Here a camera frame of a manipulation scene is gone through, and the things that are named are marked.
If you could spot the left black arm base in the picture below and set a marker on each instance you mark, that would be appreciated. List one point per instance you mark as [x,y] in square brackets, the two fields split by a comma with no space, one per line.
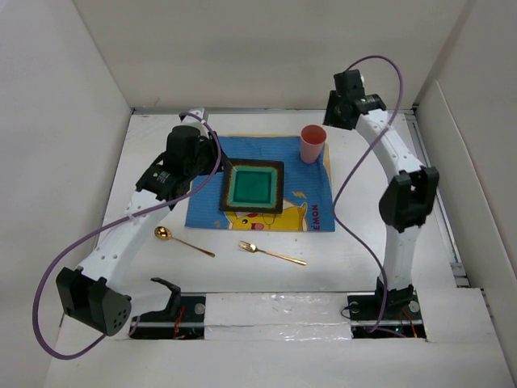
[182,318]

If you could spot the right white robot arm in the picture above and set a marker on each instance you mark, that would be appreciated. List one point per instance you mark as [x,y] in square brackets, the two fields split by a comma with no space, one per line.
[410,195]

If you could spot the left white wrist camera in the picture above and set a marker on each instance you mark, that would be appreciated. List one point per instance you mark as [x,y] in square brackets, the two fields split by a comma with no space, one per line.
[195,118]

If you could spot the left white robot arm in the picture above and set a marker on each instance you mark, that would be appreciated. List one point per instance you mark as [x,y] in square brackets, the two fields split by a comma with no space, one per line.
[92,293]

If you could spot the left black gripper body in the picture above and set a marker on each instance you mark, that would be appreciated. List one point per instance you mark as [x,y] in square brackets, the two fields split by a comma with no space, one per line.
[207,156]

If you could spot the gold spoon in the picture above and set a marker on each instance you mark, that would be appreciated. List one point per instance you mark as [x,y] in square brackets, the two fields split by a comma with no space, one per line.
[164,234]

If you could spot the pink plastic cup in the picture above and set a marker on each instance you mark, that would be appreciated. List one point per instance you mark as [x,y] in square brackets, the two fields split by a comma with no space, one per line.
[313,139]

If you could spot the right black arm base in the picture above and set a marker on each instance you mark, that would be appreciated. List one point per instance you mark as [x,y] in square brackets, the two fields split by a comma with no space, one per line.
[399,316]

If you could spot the gold fork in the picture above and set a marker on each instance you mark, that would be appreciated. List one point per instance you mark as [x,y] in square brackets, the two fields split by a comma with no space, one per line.
[246,246]

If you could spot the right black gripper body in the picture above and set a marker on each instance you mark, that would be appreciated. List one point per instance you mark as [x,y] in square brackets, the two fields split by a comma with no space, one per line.
[333,117]

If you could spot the green square ceramic plate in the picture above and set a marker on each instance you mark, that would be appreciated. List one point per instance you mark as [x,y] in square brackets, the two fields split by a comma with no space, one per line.
[253,186]

